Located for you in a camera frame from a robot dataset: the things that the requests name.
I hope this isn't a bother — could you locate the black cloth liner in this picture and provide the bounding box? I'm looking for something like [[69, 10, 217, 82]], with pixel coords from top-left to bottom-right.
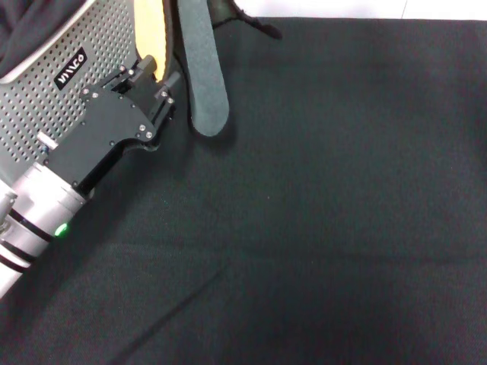
[[0, 0, 91, 73]]

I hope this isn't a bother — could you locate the grey perforated storage box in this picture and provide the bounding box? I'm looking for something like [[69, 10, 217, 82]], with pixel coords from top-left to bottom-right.
[[0, 0, 141, 187]]

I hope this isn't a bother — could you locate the yellow and grey towel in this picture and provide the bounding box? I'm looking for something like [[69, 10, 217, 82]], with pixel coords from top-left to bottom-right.
[[129, 0, 282, 153]]

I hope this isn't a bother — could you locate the black tablecloth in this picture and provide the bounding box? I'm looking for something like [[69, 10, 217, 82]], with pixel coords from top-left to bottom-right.
[[0, 14, 487, 365]]

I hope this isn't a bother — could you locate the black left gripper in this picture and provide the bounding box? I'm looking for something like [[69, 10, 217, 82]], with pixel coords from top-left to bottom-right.
[[43, 55, 182, 191]]

